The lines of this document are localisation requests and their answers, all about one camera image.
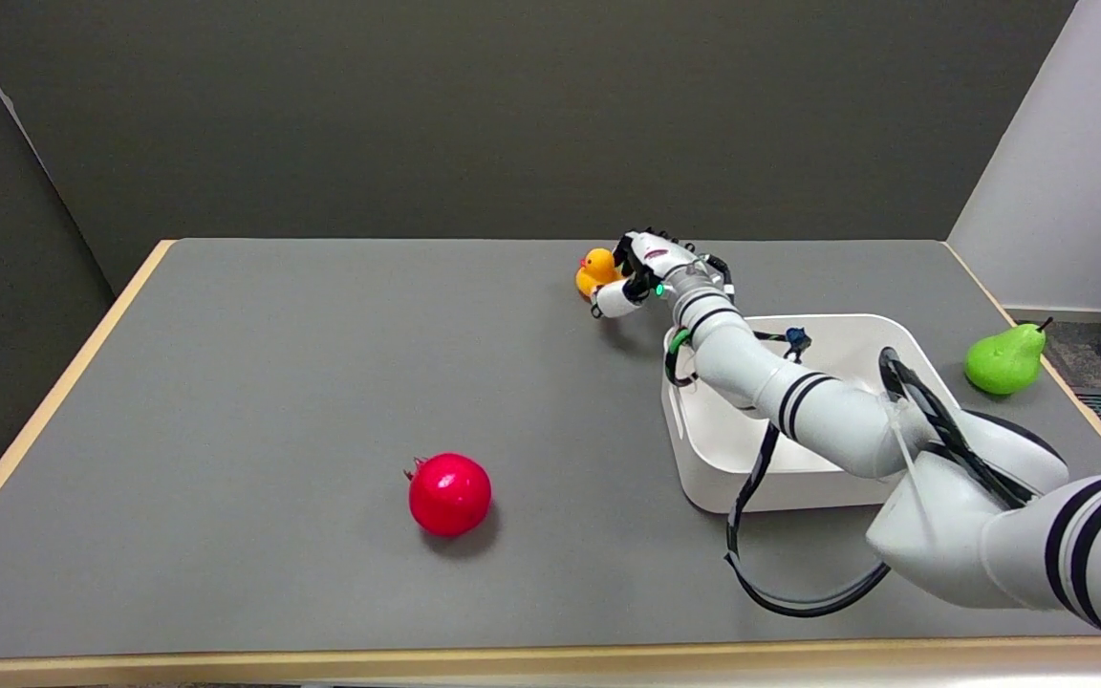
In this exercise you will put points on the white plastic bin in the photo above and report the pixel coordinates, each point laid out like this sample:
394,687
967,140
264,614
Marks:
732,459

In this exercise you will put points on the green pear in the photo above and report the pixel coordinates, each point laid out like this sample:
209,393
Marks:
1005,356

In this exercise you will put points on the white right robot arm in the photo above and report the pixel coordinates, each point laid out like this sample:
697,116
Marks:
895,430

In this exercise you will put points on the yellow rubber duck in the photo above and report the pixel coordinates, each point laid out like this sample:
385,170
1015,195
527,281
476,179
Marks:
594,270

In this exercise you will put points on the red pomegranate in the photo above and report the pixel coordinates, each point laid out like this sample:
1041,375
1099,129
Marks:
450,493

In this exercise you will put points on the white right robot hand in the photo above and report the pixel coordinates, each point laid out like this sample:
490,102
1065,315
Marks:
648,270

